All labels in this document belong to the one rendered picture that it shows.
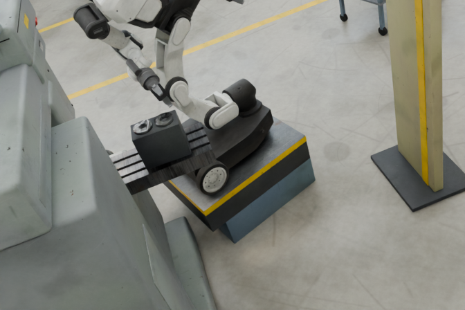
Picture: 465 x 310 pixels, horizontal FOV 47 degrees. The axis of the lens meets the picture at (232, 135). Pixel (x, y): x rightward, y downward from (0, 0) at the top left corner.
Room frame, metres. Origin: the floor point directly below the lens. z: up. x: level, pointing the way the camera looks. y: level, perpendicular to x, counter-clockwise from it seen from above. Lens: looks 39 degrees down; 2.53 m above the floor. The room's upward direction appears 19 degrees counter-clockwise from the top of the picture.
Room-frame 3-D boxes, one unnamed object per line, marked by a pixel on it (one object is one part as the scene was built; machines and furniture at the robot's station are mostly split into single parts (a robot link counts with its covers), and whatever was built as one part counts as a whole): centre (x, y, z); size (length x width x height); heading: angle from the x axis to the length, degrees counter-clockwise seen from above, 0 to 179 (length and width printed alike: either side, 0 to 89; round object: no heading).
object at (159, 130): (1.95, 0.32, 1.08); 0.22 x 0.12 x 0.20; 91
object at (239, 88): (2.56, 0.07, 0.59); 0.64 x 0.52 x 0.33; 114
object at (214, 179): (2.22, 0.19, 0.50); 0.20 x 0.05 x 0.20; 114
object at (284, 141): (2.56, 0.08, 0.20); 0.78 x 0.68 x 0.40; 114
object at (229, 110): (2.57, 0.04, 0.68); 0.21 x 0.20 x 0.13; 114
